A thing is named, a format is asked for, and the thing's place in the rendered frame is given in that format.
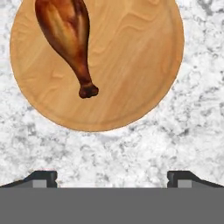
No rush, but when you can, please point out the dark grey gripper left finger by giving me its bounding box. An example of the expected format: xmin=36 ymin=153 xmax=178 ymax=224
xmin=0 ymin=170 xmax=59 ymax=189

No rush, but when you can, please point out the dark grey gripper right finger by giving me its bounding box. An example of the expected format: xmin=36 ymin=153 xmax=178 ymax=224
xmin=166 ymin=170 xmax=224 ymax=189

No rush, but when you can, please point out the brown chicken drumstick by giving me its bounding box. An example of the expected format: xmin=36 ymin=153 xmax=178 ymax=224
xmin=34 ymin=0 xmax=100 ymax=99

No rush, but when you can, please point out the round wooden plate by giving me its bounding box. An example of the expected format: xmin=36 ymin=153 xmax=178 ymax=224
xmin=9 ymin=0 xmax=186 ymax=133

